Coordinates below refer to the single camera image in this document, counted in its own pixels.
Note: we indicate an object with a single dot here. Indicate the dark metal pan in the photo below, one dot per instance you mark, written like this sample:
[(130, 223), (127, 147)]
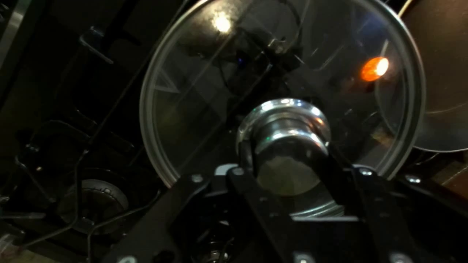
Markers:
[(446, 73)]

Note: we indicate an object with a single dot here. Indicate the black gas stove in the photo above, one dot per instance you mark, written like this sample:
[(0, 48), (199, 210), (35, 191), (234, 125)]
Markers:
[(73, 96)]

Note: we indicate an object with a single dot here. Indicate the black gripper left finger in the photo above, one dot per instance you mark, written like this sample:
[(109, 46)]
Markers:
[(213, 219)]

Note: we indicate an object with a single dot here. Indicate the glass lid with steel knob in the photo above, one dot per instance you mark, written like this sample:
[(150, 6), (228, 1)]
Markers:
[(286, 136)]

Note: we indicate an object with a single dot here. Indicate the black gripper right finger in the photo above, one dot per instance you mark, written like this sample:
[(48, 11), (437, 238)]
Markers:
[(403, 219)]

